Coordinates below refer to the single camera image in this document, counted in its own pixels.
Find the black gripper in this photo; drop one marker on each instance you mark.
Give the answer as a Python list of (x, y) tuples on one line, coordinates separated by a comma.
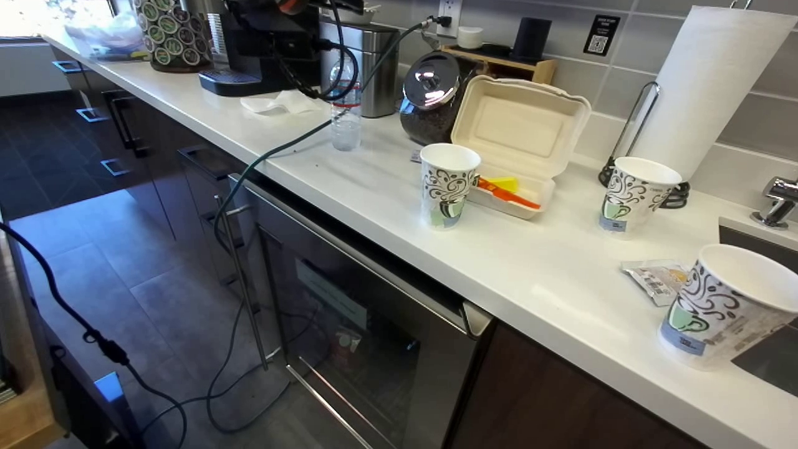
[(277, 27)]

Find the clear plastic water bottle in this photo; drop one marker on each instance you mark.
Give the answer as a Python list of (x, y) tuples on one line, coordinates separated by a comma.
[(347, 132)]

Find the dark glass jar chrome lid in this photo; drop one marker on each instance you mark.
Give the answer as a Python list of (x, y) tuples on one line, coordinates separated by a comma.
[(427, 97)]

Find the black silver Keurig coffee machine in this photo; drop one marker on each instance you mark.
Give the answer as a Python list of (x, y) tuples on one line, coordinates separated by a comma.
[(250, 81)]

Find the steel kettle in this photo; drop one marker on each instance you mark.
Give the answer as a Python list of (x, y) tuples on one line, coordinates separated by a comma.
[(380, 72)]

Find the clear plastic bag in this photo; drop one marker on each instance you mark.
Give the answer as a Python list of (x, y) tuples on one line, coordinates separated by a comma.
[(104, 38)]

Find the dark lower cabinets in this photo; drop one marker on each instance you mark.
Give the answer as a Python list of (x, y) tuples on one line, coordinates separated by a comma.
[(159, 158)]

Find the small wooden shelf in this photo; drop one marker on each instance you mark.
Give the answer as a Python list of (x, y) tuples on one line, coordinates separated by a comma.
[(500, 63)]

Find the patterned paper cup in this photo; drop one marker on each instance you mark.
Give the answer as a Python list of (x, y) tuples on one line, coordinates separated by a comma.
[(634, 196), (448, 189), (725, 303)]

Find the small black container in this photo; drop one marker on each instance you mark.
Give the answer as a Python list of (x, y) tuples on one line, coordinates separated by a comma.
[(531, 38)]

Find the beige clamshell takeout container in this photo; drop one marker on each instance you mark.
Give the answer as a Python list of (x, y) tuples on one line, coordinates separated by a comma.
[(519, 125)]

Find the yellow plastic piece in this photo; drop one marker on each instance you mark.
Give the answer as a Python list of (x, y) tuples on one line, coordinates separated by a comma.
[(505, 184)]

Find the orange plastic utensil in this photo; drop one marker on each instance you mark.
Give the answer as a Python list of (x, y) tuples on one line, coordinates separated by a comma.
[(513, 196)]

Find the stainless steel dishwasher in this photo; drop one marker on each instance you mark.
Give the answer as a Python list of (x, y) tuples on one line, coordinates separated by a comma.
[(364, 316)]

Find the black stand base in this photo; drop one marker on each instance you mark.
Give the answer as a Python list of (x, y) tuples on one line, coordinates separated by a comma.
[(82, 407)]

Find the white paper towel roll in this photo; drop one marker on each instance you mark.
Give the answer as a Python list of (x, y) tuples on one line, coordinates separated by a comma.
[(707, 84)]

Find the small foil packet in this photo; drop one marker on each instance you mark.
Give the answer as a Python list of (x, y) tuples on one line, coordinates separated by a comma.
[(652, 280)]

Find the wooden board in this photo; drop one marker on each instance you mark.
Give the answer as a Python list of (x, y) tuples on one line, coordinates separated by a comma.
[(20, 407)]

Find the brown cabinet door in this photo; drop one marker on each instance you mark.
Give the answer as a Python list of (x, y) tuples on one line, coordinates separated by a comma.
[(550, 401)]

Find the chrome sink faucet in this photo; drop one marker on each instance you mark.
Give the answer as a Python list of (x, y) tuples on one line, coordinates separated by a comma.
[(781, 201)]

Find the dark sink basin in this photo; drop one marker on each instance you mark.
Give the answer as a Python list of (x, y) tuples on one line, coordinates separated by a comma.
[(777, 357)]

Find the white wall outlet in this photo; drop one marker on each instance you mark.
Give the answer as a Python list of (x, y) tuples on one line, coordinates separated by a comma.
[(450, 12)]

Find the black wall sticker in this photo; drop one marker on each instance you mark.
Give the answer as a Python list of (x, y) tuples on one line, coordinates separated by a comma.
[(602, 36)]

